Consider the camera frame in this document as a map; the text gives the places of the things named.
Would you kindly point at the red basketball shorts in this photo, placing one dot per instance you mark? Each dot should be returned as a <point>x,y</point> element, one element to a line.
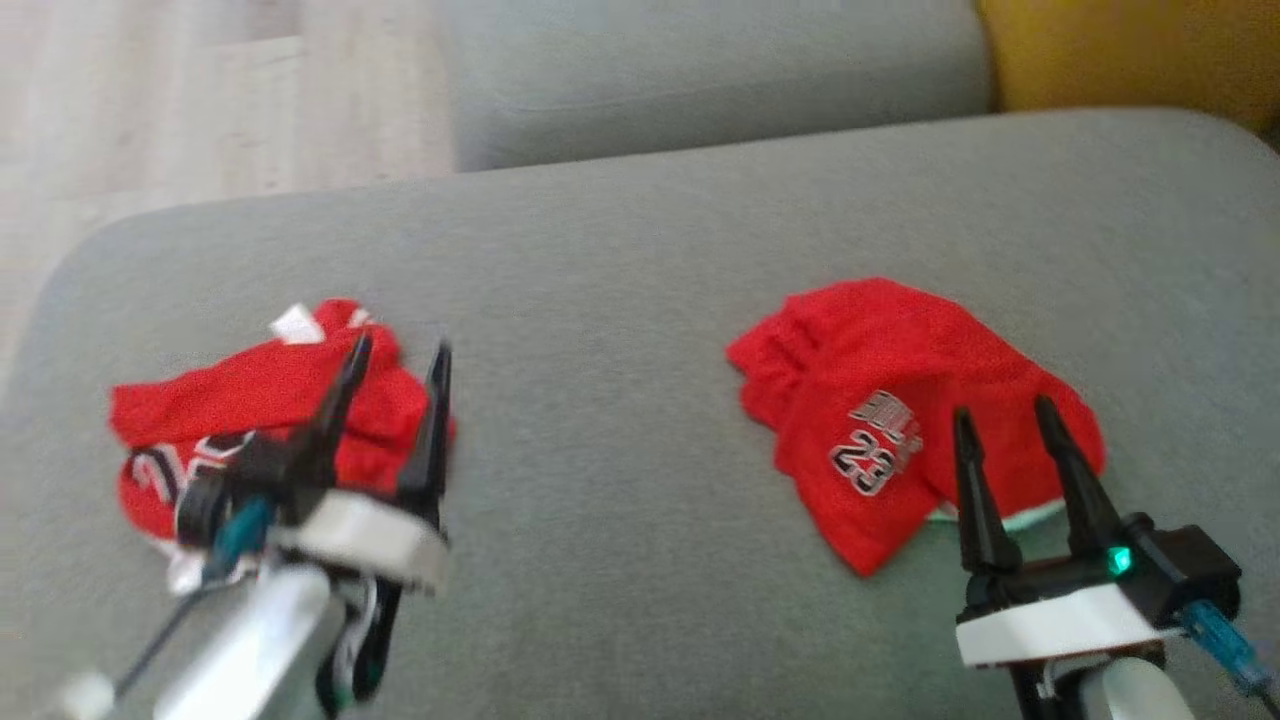
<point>870,350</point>

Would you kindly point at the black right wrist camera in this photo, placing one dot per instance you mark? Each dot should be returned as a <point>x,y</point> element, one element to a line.
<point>1190,565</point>

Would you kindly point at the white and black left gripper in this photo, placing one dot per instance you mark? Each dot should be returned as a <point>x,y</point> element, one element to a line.
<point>380,545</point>

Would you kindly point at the grey sofa seat cushion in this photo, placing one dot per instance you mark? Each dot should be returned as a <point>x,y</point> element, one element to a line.
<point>620,400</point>

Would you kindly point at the red and white basketball jersey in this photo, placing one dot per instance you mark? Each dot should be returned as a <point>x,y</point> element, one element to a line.
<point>240,390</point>

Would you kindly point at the large yellow sofa cushion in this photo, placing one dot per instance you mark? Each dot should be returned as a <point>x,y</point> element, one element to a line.
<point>1130,50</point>

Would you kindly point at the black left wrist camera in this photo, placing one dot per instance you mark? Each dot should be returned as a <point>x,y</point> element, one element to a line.
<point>215,500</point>

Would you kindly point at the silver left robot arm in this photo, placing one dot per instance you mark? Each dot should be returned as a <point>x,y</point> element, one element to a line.
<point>250,650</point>

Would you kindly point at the grey sofa back cushion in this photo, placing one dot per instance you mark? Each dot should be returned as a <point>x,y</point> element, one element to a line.
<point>700,80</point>

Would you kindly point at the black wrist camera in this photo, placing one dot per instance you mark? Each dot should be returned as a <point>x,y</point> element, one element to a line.
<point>215,500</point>
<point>1190,565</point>

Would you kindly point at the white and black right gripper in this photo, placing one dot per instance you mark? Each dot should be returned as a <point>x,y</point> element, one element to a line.
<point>1050,620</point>

